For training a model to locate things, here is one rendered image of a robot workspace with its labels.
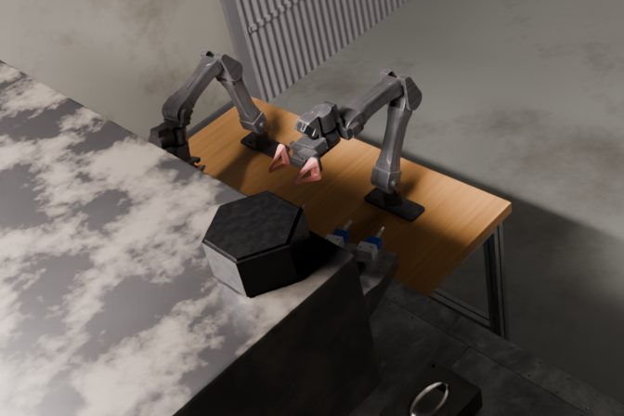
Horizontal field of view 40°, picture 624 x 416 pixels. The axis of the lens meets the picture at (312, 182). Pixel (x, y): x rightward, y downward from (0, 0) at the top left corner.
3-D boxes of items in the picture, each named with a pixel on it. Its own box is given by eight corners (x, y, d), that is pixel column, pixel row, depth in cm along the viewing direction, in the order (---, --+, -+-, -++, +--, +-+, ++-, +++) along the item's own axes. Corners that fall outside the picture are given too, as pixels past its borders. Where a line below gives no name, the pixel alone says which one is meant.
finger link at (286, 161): (279, 166, 223) (303, 147, 227) (260, 158, 227) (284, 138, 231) (284, 186, 227) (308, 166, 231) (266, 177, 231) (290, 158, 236)
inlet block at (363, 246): (376, 232, 256) (374, 219, 252) (392, 236, 254) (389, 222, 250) (357, 262, 248) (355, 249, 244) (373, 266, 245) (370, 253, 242)
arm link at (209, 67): (176, 114, 258) (230, 44, 270) (155, 109, 262) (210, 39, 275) (193, 140, 267) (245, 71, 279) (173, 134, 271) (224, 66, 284)
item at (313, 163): (297, 175, 218) (321, 155, 223) (278, 166, 223) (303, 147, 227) (303, 195, 223) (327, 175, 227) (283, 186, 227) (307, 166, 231)
